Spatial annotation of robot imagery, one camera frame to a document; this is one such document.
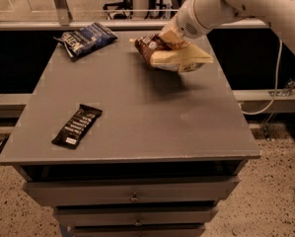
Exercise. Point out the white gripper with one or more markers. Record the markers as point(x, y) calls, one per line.
point(185, 23)

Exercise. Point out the brown sea salt chip bag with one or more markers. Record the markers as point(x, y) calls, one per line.
point(185, 57)

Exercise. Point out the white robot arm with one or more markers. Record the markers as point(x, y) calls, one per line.
point(279, 15)

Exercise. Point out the blue chip bag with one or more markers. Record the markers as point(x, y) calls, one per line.
point(86, 40)

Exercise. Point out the black office chair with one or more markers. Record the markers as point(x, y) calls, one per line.
point(119, 10)

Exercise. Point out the grey drawer cabinet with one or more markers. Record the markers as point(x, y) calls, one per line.
point(155, 125)

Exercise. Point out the black snack bar wrapper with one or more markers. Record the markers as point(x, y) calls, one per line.
point(76, 128)

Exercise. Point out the top grey drawer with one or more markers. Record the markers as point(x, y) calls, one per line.
point(131, 191)

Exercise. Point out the grey drawer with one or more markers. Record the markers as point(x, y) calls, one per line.
point(131, 191)
point(143, 231)
point(135, 216)

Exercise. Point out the middle grey drawer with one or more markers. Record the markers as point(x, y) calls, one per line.
point(135, 216)

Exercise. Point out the bottom grey drawer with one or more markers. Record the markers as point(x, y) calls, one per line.
point(143, 231)

